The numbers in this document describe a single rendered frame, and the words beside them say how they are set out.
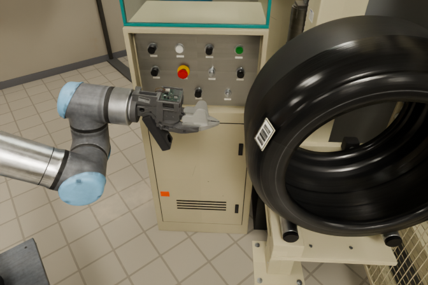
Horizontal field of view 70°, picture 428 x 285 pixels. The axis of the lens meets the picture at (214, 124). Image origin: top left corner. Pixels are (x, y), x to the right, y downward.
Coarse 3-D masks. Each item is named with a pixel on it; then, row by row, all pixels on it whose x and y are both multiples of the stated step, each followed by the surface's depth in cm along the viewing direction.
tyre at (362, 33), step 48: (288, 48) 72; (336, 48) 60; (384, 48) 56; (288, 96) 61; (336, 96) 57; (384, 96) 56; (288, 144) 64; (384, 144) 96; (288, 192) 75; (336, 192) 97; (384, 192) 91
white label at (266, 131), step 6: (264, 120) 65; (264, 126) 65; (270, 126) 63; (258, 132) 67; (264, 132) 65; (270, 132) 63; (258, 138) 66; (264, 138) 64; (270, 138) 63; (258, 144) 66; (264, 144) 64
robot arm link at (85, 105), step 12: (72, 84) 71; (84, 84) 72; (60, 96) 70; (72, 96) 70; (84, 96) 70; (96, 96) 70; (108, 96) 70; (60, 108) 70; (72, 108) 70; (84, 108) 70; (96, 108) 70; (72, 120) 72; (84, 120) 72; (96, 120) 72; (108, 120) 72
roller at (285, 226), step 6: (282, 222) 88; (288, 222) 87; (282, 228) 87; (288, 228) 85; (294, 228) 85; (282, 234) 86; (288, 234) 84; (294, 234) 84; (288, 240) 86; (294, 240) 85
